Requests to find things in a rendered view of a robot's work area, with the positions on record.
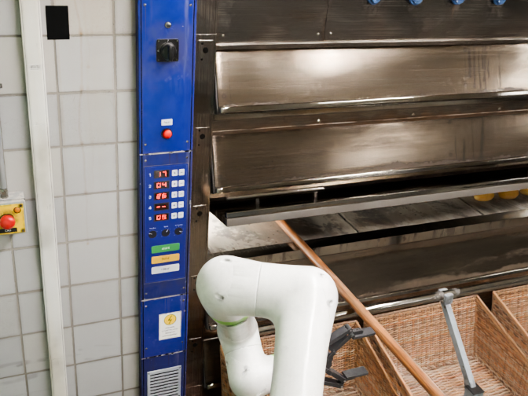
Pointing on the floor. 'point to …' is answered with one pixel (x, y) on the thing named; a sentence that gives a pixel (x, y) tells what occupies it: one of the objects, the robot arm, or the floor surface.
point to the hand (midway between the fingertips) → (365, 351)
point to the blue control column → (149, 26)
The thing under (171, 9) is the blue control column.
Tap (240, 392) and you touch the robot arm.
